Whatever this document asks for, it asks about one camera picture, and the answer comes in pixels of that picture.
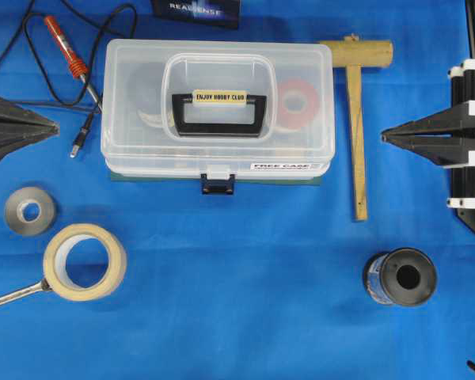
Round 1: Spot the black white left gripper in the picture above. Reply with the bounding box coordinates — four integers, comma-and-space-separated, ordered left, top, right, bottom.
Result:
0, 97, 59, 161

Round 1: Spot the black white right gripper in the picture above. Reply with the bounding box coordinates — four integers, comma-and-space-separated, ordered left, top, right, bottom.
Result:
382, 59, 475, 222

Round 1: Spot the clear plastic tool box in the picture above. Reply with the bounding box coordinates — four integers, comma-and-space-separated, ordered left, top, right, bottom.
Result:
101, 40, 336, 181

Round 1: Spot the black tool box latch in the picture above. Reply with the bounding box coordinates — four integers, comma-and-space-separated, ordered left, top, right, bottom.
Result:
200, 173, 235, 195

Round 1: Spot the grey tape roll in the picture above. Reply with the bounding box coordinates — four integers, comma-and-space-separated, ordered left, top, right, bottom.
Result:
5, 187, 56, 236

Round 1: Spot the red soldering iron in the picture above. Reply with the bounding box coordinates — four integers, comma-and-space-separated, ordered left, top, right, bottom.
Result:
44, 15, 101, 108

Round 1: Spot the wooden mallet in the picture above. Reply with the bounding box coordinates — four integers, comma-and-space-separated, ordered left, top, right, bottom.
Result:
320, 34, 393, 222

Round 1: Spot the beige masking tape roll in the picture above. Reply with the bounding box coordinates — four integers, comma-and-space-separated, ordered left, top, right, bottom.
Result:
43, 223, 127, 302

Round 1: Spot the red tape roll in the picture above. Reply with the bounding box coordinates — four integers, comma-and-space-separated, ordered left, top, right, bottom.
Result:
277, 79, 320, 132

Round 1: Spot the steel wrench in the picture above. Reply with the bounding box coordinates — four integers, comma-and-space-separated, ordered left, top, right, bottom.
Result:
0, 279, 52, 306

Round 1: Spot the blue table cloth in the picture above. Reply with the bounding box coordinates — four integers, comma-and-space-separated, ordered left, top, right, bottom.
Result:
0, 1, 475, 379

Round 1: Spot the black solder wire spool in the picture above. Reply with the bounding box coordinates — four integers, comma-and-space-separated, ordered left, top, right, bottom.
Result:
363, 247, 438, 307

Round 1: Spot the black tool box handle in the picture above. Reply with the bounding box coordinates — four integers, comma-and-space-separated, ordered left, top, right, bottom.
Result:
171, 91, 268, 138

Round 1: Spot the RealSense camera box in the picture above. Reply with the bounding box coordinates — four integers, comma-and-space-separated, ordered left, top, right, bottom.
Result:
150, 0, 241, 29

